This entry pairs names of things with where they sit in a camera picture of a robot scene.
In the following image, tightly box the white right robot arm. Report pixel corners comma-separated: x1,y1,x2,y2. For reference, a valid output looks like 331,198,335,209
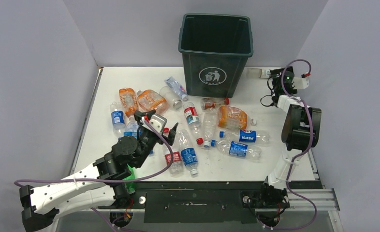
247,66,322,208

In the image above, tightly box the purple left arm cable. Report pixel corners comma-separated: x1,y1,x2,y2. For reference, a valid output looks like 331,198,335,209
14,120,174,232

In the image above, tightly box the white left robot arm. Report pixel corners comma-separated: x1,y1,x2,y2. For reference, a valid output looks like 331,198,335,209
19,110,179,232

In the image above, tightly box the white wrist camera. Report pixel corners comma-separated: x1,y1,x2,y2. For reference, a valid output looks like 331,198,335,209
140,114,167,133
292,72,311,90

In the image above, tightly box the crushed clear bottle white cap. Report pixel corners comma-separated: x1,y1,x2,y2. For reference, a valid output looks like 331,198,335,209
164,76,188,101

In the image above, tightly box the Pepsi bottle blue label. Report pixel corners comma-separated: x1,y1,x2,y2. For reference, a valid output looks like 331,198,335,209
219,129,271,145

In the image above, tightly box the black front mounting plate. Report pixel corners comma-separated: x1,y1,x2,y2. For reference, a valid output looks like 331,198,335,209
108,181,321,226

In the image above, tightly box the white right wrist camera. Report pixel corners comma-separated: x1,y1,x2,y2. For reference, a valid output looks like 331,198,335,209
292,72,311,90

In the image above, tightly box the green plastic bottle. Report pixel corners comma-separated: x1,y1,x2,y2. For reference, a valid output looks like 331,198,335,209
124,165,136,194

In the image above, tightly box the clear bottle blue label right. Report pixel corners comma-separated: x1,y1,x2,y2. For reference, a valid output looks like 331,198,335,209
211,140,262,160

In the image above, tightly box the light blue water bottle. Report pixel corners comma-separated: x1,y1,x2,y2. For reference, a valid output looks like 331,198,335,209
123,116,139,139

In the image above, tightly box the clear bottle red label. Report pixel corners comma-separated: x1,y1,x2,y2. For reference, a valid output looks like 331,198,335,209
183,101,204,145

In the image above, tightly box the dark green plastic trash bin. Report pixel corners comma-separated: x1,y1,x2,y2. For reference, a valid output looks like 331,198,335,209
178,14,253,98

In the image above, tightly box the small brown red-capped bottle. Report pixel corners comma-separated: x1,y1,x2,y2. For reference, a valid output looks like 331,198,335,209
200,97,230,110

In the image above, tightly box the crushed orange bottle far left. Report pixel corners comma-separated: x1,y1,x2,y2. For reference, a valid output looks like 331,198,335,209
119,88,138,117

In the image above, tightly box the blue label bottle front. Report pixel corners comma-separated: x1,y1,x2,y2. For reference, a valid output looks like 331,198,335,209
177,129,198,177

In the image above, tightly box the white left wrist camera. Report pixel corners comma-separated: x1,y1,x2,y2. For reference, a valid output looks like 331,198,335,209
140,114,167,133

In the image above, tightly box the crushed orange bottle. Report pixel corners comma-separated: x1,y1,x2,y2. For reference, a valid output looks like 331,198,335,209
218,105,257,130
119,88,138,117
137,89,169,115

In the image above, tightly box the crushed orange bottle right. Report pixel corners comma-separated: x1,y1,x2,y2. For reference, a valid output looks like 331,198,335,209
218,105,257,130

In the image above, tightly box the red label bottle front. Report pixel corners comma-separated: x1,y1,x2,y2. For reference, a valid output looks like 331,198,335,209
162,140,184,177

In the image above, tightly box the aluminium rail frame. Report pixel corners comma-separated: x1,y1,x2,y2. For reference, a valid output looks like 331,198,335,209
286,150,340,213

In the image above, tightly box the crushed orange bottle middle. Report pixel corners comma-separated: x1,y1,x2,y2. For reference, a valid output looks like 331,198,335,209
137,89,169,115

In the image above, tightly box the blue label bottle far left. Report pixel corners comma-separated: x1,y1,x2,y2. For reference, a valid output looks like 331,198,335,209
110,101,126,139

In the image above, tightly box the small clear bottle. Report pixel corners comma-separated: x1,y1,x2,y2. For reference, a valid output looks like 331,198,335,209
246,68,271,79

